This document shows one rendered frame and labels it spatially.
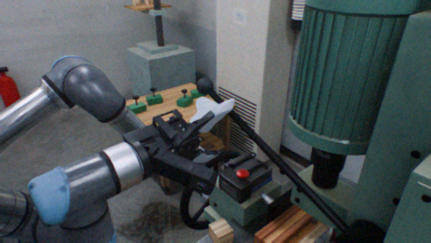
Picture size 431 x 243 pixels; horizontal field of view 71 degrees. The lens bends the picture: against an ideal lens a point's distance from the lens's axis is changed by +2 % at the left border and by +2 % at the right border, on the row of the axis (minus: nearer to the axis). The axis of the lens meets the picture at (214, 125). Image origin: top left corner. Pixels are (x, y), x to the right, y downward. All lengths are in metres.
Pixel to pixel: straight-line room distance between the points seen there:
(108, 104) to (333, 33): 0.59
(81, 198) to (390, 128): 0.44
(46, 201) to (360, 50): 0.47
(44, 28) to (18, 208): 2.87
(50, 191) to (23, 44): 2.93
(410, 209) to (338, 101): 0.19
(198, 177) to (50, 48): 3.00
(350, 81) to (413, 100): 0.08
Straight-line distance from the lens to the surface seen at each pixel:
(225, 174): 0.75
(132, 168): 0.49
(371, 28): 0.46
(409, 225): 0.38
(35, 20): 3.34
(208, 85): 0.59
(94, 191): 0.48
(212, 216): 0.84
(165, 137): 0.54
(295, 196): 0.69
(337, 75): 0.48
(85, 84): 0.86
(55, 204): 0.48
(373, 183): 0.53
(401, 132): 0.48
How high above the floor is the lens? 1.48
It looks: 30 degrees down
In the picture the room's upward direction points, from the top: straight up
